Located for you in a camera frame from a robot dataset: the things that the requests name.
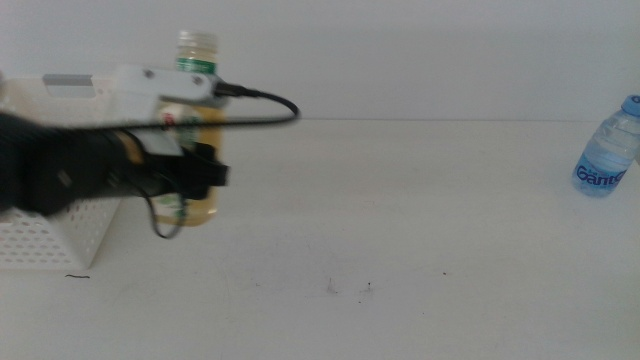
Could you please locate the yellow tea bottle white cap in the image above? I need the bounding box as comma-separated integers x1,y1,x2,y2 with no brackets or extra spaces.
149,30,227,228

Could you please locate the clear water bottle blue cap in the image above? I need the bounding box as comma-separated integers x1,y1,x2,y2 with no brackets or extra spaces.
571,94,640,198

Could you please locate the white perforated plastic basket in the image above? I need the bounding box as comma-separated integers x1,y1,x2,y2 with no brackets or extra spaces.
0,74,129,272

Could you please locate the black left camera cable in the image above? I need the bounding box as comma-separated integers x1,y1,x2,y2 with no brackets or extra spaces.
74,82,302,240

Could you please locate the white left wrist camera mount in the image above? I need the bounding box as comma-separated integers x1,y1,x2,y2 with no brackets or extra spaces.
110,63,222,157

